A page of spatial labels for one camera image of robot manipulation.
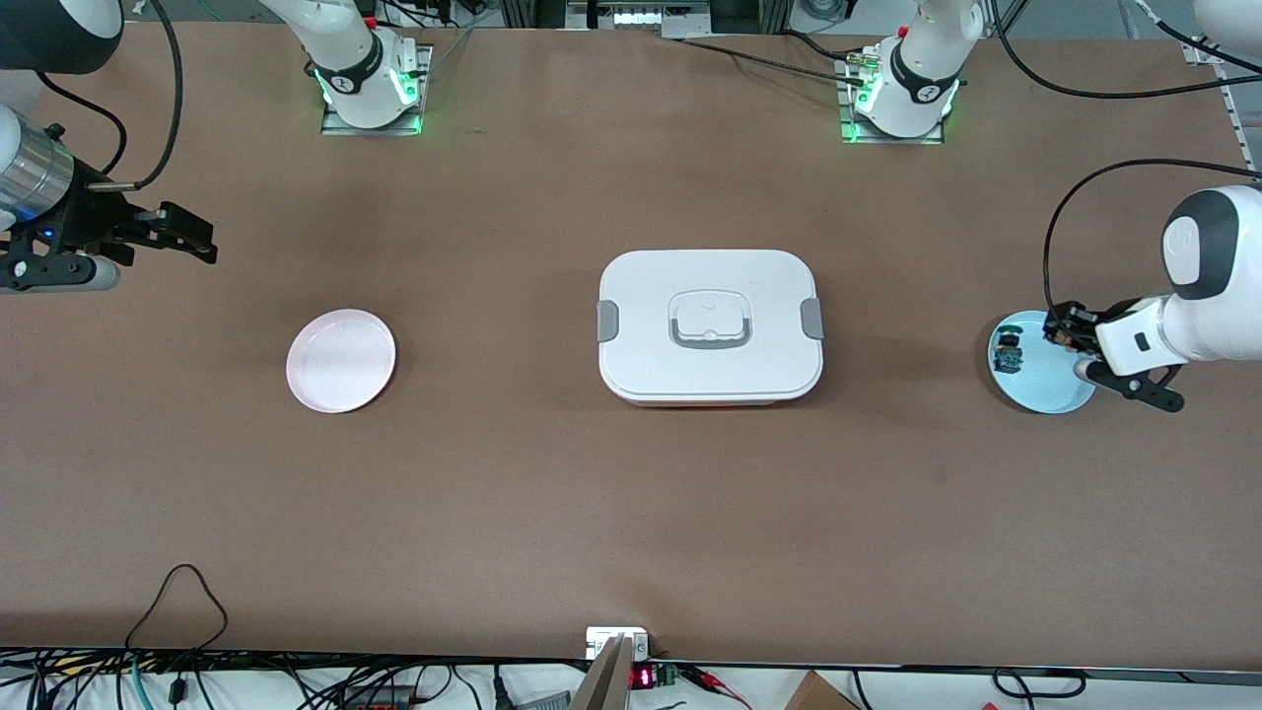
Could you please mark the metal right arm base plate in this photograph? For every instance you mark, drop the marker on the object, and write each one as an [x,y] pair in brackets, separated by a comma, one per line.
[340,128]

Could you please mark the white lidded lunch box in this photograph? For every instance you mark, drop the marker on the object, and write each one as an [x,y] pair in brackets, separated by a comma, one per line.
[710,370]

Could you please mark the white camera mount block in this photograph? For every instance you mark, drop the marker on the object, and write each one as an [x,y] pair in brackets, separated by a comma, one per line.
[601,639]

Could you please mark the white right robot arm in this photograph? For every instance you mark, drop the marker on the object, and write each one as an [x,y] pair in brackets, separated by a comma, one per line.
[345,39]

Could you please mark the brown cardboard box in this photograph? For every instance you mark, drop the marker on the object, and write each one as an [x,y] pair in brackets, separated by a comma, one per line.
[816,695]

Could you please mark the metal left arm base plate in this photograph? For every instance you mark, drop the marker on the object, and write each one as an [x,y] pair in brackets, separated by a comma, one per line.
[892,140]

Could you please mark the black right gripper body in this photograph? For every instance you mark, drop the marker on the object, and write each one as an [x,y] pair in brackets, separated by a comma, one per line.
[87,214]

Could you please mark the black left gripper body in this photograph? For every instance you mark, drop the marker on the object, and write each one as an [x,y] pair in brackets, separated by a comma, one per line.
[1073,324]

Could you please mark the green push-button switch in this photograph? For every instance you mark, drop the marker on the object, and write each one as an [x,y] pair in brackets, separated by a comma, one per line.
[1008,353]

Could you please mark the pink round plate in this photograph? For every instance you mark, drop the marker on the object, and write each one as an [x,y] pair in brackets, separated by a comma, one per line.
[340,360]

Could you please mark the red LED display board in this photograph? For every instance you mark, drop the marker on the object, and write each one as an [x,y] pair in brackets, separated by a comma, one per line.
[646,677]

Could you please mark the light blue round plate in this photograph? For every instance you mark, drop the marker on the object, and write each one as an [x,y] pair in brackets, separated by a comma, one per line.
[1045,390]

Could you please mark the grey aluminium bar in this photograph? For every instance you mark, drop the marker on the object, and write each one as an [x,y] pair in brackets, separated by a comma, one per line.
[603,680]

